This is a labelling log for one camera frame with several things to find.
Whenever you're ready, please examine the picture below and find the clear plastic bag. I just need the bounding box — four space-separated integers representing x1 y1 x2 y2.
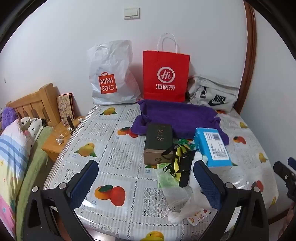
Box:
180 182 218 220

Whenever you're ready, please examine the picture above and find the light green patterned packet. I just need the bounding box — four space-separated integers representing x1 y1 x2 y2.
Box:
157 162 184 189

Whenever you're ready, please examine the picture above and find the purple plush toy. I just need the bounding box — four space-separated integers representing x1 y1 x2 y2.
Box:
1 107 18 130

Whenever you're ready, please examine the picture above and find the green blanket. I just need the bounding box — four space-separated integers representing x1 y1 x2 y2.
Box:
15 126 55 239

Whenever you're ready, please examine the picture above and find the brown wooden door frame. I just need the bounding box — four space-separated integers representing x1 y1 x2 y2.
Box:
238 0 258 115

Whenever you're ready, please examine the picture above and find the brown book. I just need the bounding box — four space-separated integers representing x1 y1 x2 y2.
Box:
57 93 75 121

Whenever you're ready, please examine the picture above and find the small dark bottle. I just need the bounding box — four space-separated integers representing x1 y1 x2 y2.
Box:
67 115 76 134

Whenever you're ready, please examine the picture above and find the grey waist bag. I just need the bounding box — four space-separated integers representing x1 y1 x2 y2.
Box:
186 75 239 113

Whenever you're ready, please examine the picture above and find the wooden headboard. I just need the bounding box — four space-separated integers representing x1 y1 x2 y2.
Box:
6 83 61 128

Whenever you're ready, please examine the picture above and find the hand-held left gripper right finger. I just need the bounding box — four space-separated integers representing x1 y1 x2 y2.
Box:
194 160 271 241

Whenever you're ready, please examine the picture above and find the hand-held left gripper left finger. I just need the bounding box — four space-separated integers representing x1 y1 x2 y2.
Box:
23 159 100 241

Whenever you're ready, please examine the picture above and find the white spotted plush toy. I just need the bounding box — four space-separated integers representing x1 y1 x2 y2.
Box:
19 116 47 142

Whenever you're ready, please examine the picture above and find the yellow pouch with black straps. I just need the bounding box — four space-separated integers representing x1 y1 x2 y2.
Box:
163 144 199 189

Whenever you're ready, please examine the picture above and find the dark green gold box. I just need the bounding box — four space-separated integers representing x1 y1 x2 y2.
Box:
143 123 174 165

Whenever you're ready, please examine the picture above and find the orange print packet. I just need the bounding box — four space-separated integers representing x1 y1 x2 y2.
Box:
186 207 215 227

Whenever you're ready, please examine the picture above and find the white glove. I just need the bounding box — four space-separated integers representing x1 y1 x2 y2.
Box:
191 150 209 168

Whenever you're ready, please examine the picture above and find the blue tissue pack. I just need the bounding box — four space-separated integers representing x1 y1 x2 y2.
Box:
193 127 233 172

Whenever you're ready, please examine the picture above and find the purple towel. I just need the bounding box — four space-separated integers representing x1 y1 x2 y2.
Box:
131 99 230 146

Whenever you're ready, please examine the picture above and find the striped pastel pillow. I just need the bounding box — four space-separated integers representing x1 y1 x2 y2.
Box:
0 119 33 239

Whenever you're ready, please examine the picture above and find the white plastic shopping bag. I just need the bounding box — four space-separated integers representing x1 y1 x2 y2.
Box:
87 40 141 105

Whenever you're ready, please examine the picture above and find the wooden nightstand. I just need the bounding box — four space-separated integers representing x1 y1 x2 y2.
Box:
42 116 86 162

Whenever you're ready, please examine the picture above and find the red paper bag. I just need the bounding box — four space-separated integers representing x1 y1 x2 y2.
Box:
143 33 190 102

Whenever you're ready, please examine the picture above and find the white light switch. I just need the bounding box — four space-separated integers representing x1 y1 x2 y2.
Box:
123 7 140 20

